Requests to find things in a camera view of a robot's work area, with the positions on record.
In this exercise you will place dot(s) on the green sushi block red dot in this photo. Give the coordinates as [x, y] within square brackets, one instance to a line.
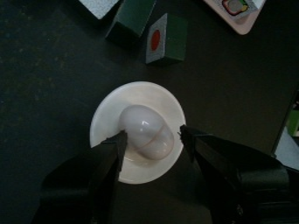
[166, 40]

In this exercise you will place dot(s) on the white round plate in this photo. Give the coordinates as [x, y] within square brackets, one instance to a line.
[137, 96]

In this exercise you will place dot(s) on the plain green sushi block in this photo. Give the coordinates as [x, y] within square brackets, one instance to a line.
[130, 20]

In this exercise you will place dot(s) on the sushi roll block colourful centre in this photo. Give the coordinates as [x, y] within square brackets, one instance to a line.
[238, 7]

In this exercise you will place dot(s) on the white toy egg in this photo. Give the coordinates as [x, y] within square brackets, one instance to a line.
[146, 128]

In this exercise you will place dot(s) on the pink wooden tray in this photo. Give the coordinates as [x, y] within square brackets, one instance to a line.
[241, 24]

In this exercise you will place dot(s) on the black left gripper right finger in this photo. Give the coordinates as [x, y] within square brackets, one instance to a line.
[234, 175]

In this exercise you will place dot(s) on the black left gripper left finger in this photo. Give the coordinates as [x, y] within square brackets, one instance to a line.
[98, 175]

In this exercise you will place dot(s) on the green object beyond table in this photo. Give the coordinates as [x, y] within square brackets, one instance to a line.
[293, 122]

